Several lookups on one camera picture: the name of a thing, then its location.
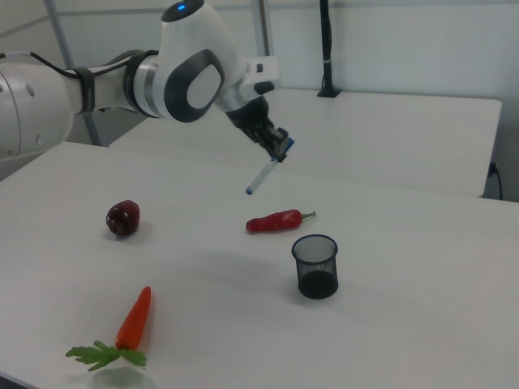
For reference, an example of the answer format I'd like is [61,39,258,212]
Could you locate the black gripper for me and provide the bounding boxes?
[225,96,290,163]

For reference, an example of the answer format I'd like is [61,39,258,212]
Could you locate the white marker with blue cap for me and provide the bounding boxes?
[245,137,296,196]

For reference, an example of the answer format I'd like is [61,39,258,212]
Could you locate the red toy chili pepper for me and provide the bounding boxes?
[245,208,317,234]

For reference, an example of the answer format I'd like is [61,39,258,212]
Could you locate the white side table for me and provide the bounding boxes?
[108,83,503,199]

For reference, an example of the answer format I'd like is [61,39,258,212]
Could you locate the black mesh pen cup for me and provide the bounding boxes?
[290,233,340,300]

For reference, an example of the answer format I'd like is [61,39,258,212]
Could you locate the dark red toy apple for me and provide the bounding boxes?
[105,199,142,237]

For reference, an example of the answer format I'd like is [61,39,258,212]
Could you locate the orange toy carrot green leaves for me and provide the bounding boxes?
[65,285,152,372]

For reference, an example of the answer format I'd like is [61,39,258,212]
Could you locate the black camera stand pole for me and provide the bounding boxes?
[318,0,336,92]

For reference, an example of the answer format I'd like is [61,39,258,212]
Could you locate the grey vertical wall post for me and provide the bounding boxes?
[257,0,279,88]

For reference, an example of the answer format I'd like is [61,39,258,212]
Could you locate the black wall cable with plug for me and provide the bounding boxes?
[488,160,504,200]

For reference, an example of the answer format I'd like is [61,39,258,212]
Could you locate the black cable on robot arm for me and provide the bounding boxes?
[0,50,141,79]

